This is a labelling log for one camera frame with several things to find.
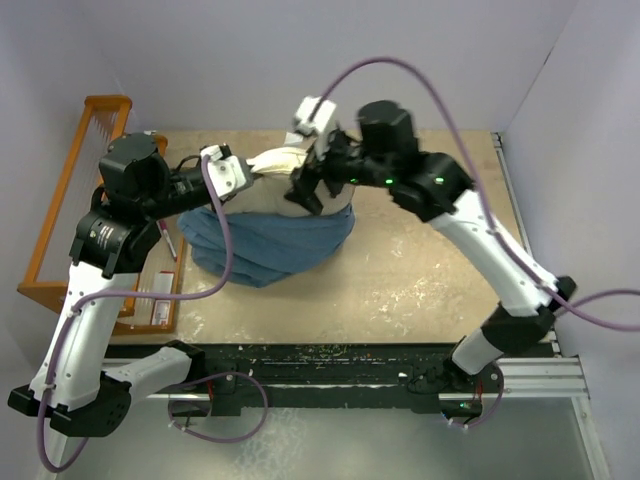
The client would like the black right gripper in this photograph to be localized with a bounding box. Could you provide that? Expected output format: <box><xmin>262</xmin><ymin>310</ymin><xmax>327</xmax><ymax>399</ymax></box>
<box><xmin>285</xmin><ymin>123</ymin><xmax>395</xmax><ymax>216</ymax></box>

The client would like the white pillow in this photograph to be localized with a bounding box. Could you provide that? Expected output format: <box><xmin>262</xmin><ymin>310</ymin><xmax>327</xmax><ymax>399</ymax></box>
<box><xmin>219</xmin><ymin>146</ymin><xmax>357</xmax><ymax>218</ymax></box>

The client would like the blue pillowcase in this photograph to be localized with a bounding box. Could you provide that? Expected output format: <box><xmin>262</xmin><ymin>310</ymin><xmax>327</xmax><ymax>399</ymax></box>
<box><xmin>177</xmin><ymin>205</ymin><xmax>355</xmax><ymax>288</ymax></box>

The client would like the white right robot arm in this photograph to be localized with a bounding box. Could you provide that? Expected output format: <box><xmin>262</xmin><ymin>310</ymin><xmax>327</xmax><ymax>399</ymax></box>
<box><xmin>285</xmin><ymin>97</ymin><xmax>576</xmax><ymax>391</ymax></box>

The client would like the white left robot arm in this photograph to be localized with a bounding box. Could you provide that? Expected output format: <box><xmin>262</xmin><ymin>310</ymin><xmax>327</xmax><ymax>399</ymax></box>
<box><xmin>8</xmin><ymin>133</ymin><xmax>253</xmax><ymax>438</ymax></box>

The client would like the white pillow tag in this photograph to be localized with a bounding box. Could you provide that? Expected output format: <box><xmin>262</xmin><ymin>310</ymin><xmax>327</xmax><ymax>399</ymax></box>
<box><xmin>283</xmin><ymin>132</ymin><xmax>306</xmax><ymax>147</ymax></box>

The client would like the magenta capped marker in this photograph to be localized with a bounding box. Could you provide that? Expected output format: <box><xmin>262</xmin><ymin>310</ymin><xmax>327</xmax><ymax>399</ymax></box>
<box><xmin>156</xmin><ymin>220</ymin><xmax>178</xmax><ymax>262</ymax></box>

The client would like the red white small box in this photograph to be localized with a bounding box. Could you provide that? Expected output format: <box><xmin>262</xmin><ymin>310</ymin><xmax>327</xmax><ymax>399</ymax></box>
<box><xmin>149</xmin><ymin>270</ymin><xmax>176</xmax><ymax>326</ymax></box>

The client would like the orange wooden tiered rack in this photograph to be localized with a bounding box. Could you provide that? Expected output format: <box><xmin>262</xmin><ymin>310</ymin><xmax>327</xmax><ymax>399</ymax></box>
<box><xmin>17</xmin><ymin>95</ymin><xmax>187</xmax><ymax>335</ymax></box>

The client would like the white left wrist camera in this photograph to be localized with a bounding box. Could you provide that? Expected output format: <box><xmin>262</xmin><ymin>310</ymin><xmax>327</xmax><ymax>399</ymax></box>
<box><xmin>200</xmin><ymin>144</ymin><xmax>254</xmax><ymax>199</ymax></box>

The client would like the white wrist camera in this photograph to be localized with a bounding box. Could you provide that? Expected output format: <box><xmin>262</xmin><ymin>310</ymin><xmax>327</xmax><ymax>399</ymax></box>
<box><xmin>200</xmin><ymin>144</ymin><xmax>254</xmax><ymax>199</ymax></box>
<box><xmin>292</xmin><ymin>96</ymin><xmax>337</xmax><ymax>159</ymax></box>

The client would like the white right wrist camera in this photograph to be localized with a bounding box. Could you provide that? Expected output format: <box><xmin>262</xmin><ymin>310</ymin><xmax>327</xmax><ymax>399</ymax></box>
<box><xmin>292</xmin><ymin>96</ymin><xmax>337</xmax><ymax>159</ymax></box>

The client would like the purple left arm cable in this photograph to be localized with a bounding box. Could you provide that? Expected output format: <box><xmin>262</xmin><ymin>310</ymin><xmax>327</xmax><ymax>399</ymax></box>
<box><xmin>36</xmin><ymin>154</ymin><xmax>235</xmax><ymax>474</ymax></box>

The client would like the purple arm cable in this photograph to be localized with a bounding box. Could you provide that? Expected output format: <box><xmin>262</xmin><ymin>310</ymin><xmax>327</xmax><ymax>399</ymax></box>
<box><xmin>36</xmin><ymin>154</ymin><xmax>235</xmax><ymax>474</ymax></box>
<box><xmin>312</xmin><ymin>56</ymin><xmax>640</xmax><ymax>332</ymax></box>

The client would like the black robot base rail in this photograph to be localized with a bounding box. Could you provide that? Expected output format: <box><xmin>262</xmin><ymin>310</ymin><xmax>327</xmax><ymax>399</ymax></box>
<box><xmin>163</xmin><ymin>343</ymin><xmax>504</xmax><ymax>416</ymax></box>

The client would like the aluminium frame rail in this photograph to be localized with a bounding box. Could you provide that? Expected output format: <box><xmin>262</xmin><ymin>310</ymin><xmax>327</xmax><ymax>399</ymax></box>
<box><xmin>490</xmin><ymin>130</ymin><xmax>561</xmax><ymax>351</ymax></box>

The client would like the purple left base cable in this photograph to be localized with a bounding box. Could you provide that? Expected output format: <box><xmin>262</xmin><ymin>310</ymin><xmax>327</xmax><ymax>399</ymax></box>
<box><xmin>167</xmin><ymin>370</ymin><xmax>269</xmax><ymax>443</ymax></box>

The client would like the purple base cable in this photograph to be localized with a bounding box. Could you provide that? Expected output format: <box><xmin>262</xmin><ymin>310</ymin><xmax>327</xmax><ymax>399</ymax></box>
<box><xmin>441</xmin><ymin>367</ymin><xmax>505</xmax><ymax>432</ymax></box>
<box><xmin>167</xmin><ymin>370</ymin><xmax>269</xmax><ymax>443</ymax></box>

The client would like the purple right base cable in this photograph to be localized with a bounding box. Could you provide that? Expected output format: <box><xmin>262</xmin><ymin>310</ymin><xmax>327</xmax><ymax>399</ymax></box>
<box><xmin>441</xmin><ymin>367</ymin><xmax>505</xmax><ymax>432</ymax></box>

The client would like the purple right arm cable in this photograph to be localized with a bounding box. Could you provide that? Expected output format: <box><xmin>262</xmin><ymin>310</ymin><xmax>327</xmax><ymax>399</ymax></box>
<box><xmin>312</xmin><ymin>56</ymin><xmax>640</xmax><ymax>332</ymax></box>

